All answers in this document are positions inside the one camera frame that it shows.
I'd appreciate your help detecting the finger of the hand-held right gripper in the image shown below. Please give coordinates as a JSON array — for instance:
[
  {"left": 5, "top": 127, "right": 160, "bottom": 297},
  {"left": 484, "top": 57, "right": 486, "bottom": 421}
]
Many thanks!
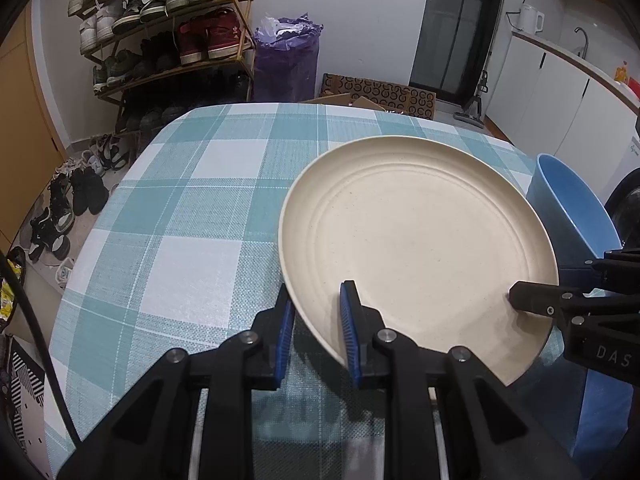
[
  {"left": 508, "top": 281, "right": 640, "bottom": 330},
  {"left": 585, "top": 247, "right": 640, "bottom": 296}
]

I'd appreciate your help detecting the yellow packet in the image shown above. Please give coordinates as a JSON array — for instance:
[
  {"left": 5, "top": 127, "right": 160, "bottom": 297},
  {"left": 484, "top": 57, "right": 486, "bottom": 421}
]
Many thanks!
[{"left": 0, "top": 249, "right": 27, "bottom": 328}]

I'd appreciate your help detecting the cream plate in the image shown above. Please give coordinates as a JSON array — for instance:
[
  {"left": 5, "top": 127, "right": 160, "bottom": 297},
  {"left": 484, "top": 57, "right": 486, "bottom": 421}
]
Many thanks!
[{"left": 277, "top": 135, "right": 560, "bottom": 387}]

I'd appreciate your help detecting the white electric kettle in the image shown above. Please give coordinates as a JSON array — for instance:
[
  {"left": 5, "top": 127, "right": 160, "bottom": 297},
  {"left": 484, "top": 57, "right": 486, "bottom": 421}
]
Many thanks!
[{"left": 516, "top": 3, "right": 546, "bottom": 34}]

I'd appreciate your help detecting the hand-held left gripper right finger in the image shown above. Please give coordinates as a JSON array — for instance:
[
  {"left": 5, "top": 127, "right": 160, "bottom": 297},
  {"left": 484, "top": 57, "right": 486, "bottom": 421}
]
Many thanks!
[{"left": 339, "top": 281, "right": 584, "bottom": 480}]

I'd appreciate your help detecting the teal white checked tablecloth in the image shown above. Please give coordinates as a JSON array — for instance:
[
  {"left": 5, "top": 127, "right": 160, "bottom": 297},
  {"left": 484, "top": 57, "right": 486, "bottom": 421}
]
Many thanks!
[{"left": 42, "top": 102, "right": 591, "bottom": 480}]

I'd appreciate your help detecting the brown circle patterned box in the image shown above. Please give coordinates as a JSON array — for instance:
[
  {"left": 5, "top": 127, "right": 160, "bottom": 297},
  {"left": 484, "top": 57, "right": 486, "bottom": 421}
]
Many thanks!
[{"left": 320, "top": 73, "right": 437, "bottom": 121}]

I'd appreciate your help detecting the light blue bowl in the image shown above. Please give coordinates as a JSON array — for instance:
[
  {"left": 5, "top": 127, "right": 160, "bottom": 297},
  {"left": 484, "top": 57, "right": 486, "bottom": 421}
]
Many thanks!
[{"left": 527, "top": 154, "right": 622, "bottom": 286}]

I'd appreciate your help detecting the wooden door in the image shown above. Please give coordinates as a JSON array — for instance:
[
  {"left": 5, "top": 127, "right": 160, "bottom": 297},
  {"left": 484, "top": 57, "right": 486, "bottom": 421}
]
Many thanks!
[{"left": 0, "top": 10, "right": 68, "bottom": 251}]

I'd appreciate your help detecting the metal faucet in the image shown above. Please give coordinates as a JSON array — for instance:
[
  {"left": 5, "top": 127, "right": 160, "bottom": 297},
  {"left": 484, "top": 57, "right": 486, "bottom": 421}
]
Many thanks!
[{"left": 574, "top": 26, "right": 594, "bottom": 59}]

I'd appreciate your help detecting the black cable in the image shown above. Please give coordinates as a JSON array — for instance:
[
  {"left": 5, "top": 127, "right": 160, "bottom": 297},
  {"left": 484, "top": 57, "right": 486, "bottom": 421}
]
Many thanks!
[{"left": 0, "top": 247, "right": 83, "bottom": 446}]

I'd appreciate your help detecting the white base cabinet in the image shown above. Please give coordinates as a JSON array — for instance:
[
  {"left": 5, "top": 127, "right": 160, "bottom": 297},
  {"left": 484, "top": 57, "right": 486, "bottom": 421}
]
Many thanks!
[{"left": 485, "top": 30, "right": 640, "bottom": 161}]

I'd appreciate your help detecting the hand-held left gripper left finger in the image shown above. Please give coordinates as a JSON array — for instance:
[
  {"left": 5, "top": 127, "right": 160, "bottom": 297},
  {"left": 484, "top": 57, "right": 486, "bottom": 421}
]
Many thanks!
[{"left": 56, "top": 284, "right": 297, "bottom": 480}]

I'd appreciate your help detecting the black white patterned floor mat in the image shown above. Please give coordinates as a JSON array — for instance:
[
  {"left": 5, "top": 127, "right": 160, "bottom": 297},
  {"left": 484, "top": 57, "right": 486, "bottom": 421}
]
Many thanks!
[{"left": 0, "top": 335, "right": 48, "bottom": 461}]

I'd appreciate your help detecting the pile of dark shoes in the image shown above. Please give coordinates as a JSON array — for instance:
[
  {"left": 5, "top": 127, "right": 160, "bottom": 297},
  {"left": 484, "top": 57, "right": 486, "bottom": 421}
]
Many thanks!
[{"left": 19, "top": 132, "right": 128, "bottom": 289}]

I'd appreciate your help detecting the wooden shoe rack with shoes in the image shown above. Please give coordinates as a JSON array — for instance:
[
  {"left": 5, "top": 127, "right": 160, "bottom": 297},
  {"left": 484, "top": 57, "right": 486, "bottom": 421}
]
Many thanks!
[{"left": 67, "top": 0, "right": 251, "bottom": 133}]

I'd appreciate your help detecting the brown cardboard box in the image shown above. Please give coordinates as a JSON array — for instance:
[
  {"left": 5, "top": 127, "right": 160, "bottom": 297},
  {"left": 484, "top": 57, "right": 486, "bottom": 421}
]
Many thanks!
[{"left": 299, "top": 92, "right": 388, "bottom": 111}]

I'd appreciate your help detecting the purple bag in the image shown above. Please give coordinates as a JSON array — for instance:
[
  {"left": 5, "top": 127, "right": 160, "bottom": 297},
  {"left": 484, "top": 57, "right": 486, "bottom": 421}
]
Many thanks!
[{"left": 252, "top": 16, "right": 321, "bottom": 103}]

